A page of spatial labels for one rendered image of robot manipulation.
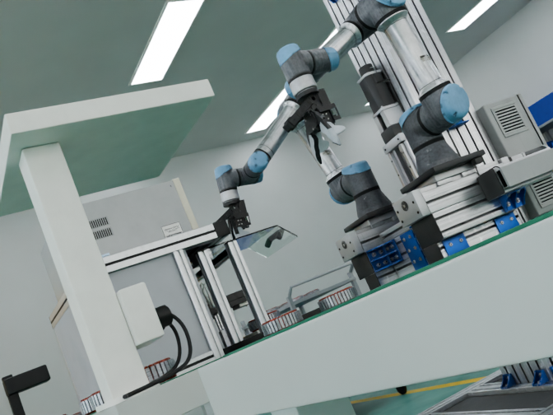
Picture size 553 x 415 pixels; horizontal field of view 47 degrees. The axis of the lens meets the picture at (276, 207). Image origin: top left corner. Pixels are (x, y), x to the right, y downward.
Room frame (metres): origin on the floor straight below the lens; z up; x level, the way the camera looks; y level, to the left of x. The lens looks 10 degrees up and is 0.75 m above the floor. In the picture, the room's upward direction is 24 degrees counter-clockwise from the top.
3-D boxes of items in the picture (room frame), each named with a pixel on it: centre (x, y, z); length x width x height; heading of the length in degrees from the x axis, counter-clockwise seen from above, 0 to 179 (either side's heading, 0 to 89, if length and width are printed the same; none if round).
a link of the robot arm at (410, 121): (2.19, -0.57, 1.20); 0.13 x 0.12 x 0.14; 32
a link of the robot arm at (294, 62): (1.82, -0.22, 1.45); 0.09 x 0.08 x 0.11; 122
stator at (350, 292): (1.81, -0.05, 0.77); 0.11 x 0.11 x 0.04
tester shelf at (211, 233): (2.05, 0.52, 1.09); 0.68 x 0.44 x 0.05; 32
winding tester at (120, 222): (2.06, 0.53, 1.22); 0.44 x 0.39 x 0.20; 32
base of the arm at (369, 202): (2.65, -0.37, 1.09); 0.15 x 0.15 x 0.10
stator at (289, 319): (1.72, 0.11, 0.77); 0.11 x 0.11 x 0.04
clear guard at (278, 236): (2.09, 0.18, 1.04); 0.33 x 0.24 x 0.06; 122
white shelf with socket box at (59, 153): (1.14, 0.27, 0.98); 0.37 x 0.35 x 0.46; 32
